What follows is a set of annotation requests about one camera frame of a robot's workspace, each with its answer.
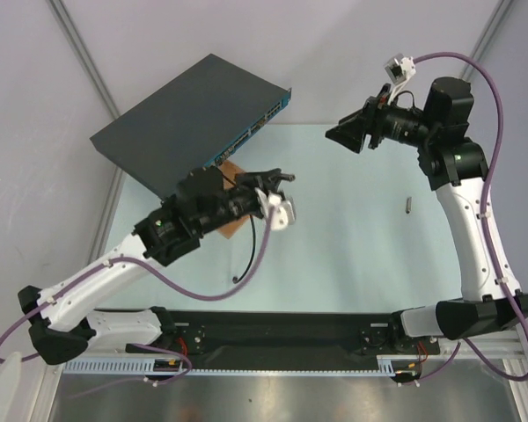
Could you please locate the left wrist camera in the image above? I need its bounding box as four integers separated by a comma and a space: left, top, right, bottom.
259, 192, 296, 231

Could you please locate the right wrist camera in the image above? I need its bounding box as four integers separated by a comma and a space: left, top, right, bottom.
385, 54, 416, 105

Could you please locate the aluminium rail frame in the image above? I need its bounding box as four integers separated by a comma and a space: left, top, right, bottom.
43, 327, 528, 422

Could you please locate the wooden board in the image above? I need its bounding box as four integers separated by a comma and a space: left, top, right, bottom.
215, 159, 253, 240

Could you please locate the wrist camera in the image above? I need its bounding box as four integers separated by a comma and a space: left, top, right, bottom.
259, 192, 296, 231
385, 54, 416, 105

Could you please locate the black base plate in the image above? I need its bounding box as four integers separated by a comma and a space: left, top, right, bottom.
148, 310, 440, 373

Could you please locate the black ethernet cable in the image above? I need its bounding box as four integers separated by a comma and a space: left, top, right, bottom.
222, 171, 259, 285

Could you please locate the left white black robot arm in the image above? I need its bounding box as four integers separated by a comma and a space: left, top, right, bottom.
18, 167, 296, 365

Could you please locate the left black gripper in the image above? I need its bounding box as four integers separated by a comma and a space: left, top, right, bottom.
195, 169, 282, 236

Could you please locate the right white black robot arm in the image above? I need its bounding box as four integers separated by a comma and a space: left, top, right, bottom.
326, 76, 528, 353

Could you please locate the white slotted cable duct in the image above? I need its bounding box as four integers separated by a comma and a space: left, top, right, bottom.
62, 356, 396, 378

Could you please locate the dark grey network switch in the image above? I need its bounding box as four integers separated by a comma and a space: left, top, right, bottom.
91, 54, 291, 199

